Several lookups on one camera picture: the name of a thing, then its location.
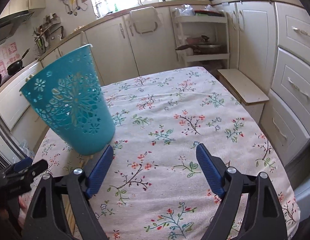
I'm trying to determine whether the small white step stool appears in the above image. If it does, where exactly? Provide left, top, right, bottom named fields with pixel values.
left=217, top=69, right=269, bottom=124

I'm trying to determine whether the white three-tier rolling cart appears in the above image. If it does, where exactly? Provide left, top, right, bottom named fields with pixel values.
left=170, top=4, right=230, bottom=69

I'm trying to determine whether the teal perforated plastic basket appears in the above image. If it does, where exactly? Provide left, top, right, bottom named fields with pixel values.
left=20, top=44, right=115, bottom=155

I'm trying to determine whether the black range hood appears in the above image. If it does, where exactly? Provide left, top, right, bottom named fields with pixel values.
left=0, top=10, right=33, bottom=45

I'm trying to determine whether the black frying pan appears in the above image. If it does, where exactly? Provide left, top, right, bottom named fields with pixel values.
left=7, top=48, right=30, bottom=76

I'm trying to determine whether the wall spice rack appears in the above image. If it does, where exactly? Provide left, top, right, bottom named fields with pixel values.
left=32, top=13, right=64, bottom=55

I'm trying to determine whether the floral tablecloth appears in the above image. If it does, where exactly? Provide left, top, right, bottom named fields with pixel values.
left=30, top=67, right=300, bottom=239

